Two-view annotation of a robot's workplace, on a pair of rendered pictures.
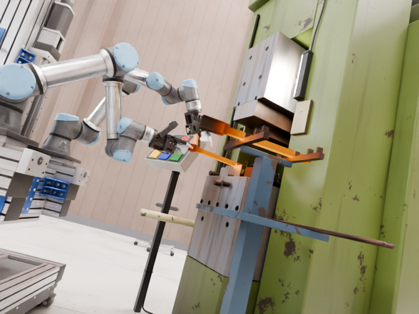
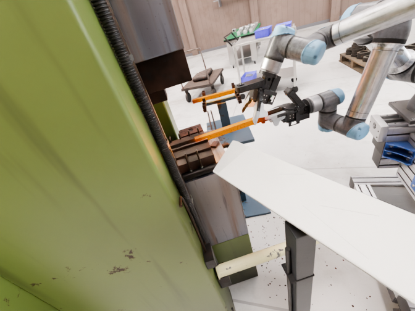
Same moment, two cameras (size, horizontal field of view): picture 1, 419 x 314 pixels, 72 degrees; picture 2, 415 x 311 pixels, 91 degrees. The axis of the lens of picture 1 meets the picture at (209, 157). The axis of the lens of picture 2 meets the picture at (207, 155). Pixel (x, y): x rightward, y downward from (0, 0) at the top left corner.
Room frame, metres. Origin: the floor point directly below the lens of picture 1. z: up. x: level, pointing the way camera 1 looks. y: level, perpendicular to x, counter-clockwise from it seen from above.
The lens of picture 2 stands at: (2.24, 0.19, 1.42)
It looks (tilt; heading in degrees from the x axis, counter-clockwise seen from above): 33 degrees down; 206
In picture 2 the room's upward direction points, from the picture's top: 17 degrees counter-clockwise
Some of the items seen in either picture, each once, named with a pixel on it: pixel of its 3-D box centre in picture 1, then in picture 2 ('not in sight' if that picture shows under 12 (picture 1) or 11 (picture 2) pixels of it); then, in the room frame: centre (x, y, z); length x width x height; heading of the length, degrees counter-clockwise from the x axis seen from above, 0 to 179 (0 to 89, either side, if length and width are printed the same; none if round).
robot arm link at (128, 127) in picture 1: (131, 129); (328, 99); (1.26, 0.37, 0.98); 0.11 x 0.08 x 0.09; 118
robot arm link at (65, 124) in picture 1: (66, 125); not in sight; (1.60, 0.83, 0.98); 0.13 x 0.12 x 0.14; 149
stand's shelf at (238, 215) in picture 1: (252, 219); (227, 131); (1.01, -0.20, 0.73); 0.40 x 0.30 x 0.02; 18
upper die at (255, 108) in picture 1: (271, 123); (125, 78); (1.64, -0.31, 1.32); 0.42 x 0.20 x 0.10; 118
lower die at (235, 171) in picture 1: (259, 181); (163, 161); (1.64, -0.31, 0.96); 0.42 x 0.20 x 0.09; 118
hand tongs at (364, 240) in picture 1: (298, 226); (212, 124); (0.93, -0.33, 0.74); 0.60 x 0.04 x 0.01; 21
